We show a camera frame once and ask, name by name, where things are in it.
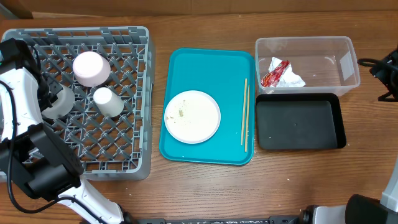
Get small pink bowl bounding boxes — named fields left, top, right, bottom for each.
left=72, top=51, right=111, bottom=87

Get clear plastic bin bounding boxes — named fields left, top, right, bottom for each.
left=255, top=36, right=360, bottom=96

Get red snack wrapper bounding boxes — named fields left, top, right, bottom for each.
left=261, top=60, right=290, bottom=88

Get white paper cup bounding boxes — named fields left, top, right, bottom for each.
left=93, top=87, right=124, bottom=117

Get black plastic tray bin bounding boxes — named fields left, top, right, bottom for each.
left=256, top=93, right=346, bottom=150

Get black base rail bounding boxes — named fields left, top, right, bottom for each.
left=130, top=215, right=302, bottom=224

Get large white plate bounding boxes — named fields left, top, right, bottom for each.
left=164, top=90, right=221, bottom=144

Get grey plastic dish rack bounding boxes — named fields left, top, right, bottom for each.
left=3, top=26, right=155, bottom=180

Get teal serving tray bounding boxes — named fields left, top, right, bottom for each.
left=159, top=48, right=256, bottom=166

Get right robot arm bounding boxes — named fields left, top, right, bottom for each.
left=291, top=50, right=397, bottom=224

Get left wooden chopstick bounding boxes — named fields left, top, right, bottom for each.
left=241, top=78, right=248, bottom=145

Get grey metal saucer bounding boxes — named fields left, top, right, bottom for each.
left=42, top=85, right=75, bottom=119

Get rice leftovers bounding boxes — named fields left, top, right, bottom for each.
left=166, top=100, right=192, bottom=120

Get right wooden chopstick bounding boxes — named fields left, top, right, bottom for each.
left=244, top=85, right=250, bottom=152

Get wooden chopstick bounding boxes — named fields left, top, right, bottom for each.
left=244, top=85, right=250, bottom=152
left=241, top=78, right=248, bottom=145

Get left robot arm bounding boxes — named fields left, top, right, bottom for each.
left=1, top=38, right=135, bottom=223

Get white tissue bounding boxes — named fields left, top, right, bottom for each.
left=269, top=57, right=306, bottom=88

